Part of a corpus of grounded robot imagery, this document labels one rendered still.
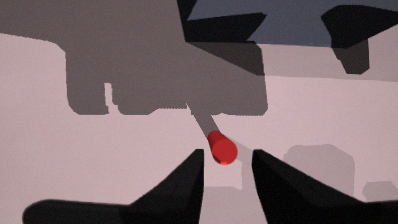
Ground red peg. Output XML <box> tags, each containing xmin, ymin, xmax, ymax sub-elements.
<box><xmin>207</xmin><ymin>130</ymin><xmax>238</xmax><ymax>165</ymax></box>

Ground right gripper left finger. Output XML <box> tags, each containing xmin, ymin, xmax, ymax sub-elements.
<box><xmin>22</xmin><ymin>149</ymin><xmax>204</xmax><ymax>224</ymax></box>

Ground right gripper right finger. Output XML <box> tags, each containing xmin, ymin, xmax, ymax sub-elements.
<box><xmin>252</xmin><ymin>149</ymin><xmax>398</xmax><ymax>224</ymax></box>

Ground dark grey open box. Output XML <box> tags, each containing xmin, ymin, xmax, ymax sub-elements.
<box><xmin>177</xmin><ymin>0</ymin><xmax>398</xmax><ymax>49</ymax></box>

